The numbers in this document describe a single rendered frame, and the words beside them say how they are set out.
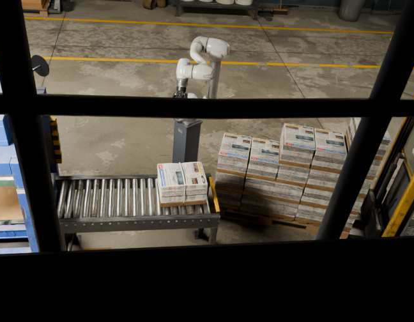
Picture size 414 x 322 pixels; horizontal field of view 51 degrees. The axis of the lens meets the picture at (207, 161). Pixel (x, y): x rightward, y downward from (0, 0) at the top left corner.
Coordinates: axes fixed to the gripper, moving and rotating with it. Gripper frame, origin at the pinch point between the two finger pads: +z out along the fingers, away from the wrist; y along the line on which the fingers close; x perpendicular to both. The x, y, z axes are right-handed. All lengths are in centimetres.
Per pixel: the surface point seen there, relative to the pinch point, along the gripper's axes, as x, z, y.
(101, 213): 39, 85, 32
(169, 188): 2, 60, -3
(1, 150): 120, 35, 26
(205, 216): -24, 80, -20
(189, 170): -20, 46, 1
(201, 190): -22, 60, -14
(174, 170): -9.6, 47.7, 8.0
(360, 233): -211, 104, -66
